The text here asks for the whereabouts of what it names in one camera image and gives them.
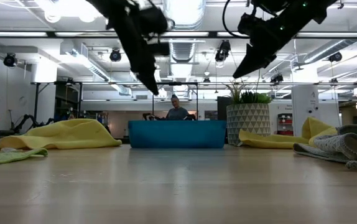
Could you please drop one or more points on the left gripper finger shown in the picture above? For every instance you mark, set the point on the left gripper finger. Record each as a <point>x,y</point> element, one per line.
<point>158,49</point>
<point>139,56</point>

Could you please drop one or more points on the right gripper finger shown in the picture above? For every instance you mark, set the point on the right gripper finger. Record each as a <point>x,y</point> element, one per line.
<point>256,62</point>
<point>248,51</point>

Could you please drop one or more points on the yellow microfiber towel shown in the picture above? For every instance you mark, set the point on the yellow microfiber towel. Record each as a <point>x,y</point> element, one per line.
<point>268,141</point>
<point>66,133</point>

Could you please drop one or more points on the grey microfiber towel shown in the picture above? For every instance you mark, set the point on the grey microfiber towel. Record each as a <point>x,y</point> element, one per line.
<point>337,143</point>

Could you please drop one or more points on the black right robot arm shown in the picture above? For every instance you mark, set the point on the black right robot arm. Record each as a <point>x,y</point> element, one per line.
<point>306,9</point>

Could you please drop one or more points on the lime green microfiber towel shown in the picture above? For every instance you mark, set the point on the lime green microfiber towel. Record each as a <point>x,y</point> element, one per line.
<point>4,157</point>

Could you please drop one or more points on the black ceiling spotlight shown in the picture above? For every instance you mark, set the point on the black ceiling spotlight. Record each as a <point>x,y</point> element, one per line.
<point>223,51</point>
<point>335,57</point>
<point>115,55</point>
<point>10,59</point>

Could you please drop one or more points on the succulent in patterned white pot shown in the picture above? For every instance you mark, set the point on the succulent in patterned white pot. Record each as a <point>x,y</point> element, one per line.
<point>248,124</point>

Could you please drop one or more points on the person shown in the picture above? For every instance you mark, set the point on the person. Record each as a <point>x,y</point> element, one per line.
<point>177,113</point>

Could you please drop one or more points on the red shelf unit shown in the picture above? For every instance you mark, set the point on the red shelf unit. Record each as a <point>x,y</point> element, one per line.
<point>285,124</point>

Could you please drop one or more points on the teal plastic bin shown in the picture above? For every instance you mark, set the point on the teal plastic bin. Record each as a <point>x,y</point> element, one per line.
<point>178,133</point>

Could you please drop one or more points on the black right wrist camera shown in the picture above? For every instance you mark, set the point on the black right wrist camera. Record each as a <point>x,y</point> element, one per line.
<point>248,23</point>

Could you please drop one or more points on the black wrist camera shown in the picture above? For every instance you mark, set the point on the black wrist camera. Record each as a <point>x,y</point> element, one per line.
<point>248,23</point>
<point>155,20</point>

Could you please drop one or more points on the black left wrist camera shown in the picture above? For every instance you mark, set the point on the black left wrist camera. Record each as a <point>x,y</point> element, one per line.
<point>155,20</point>

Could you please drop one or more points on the black tall test frame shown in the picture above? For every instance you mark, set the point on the black tall test frame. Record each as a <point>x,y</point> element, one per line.
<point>175,83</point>

